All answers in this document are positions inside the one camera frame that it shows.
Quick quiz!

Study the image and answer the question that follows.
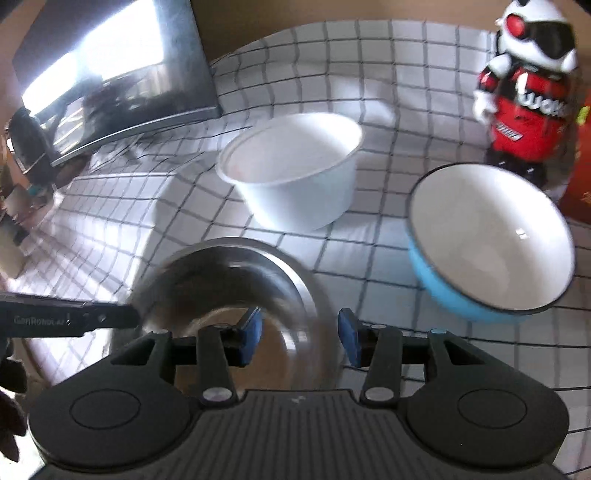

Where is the red snack bag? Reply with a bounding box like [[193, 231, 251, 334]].
[[559, 92, 591, 224]]

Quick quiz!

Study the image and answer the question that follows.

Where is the dark glass-door appliance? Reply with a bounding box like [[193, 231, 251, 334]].
[[12, 1, 221, 165]]

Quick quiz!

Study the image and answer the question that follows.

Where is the white checkered tablecloth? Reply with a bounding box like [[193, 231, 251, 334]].
[[8, 20, 590, 479]]

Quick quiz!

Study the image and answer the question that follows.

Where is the red white toy robot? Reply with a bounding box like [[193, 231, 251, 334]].
[[473, 1, 578, 188]]

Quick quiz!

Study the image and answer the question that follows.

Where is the stainless steel bowl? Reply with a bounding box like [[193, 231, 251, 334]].
[[108, 237, 342, 392]]

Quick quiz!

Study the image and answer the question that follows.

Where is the white paper bowl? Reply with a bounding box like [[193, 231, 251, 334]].
[[216, 112, 363, 232]]

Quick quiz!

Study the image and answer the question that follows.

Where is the blue enamel bowl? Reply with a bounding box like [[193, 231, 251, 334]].
[[406, 163, 576, 323]]

